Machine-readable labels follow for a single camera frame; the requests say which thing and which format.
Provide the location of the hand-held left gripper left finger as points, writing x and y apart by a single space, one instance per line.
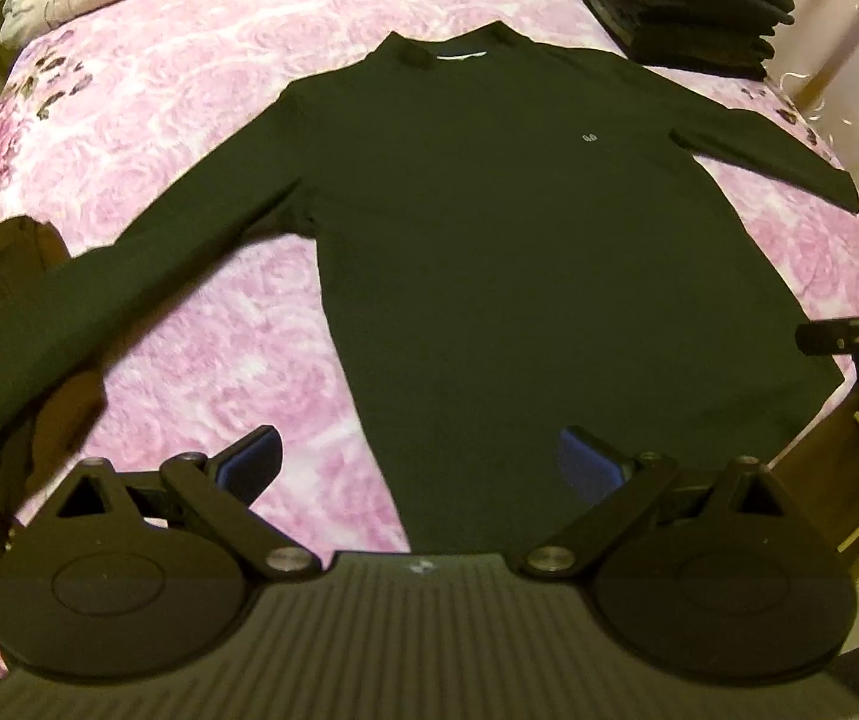
249 457

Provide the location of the brown garment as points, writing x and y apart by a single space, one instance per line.
9 255

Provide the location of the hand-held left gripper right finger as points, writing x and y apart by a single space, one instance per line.
579 457

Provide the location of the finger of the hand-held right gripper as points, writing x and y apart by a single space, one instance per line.
827 337

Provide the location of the stack of folded dark clothes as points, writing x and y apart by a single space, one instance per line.
684 7

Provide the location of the pink floral blanket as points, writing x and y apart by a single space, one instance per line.
197 112

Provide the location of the black long-sleeve shirt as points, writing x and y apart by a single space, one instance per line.
512 240

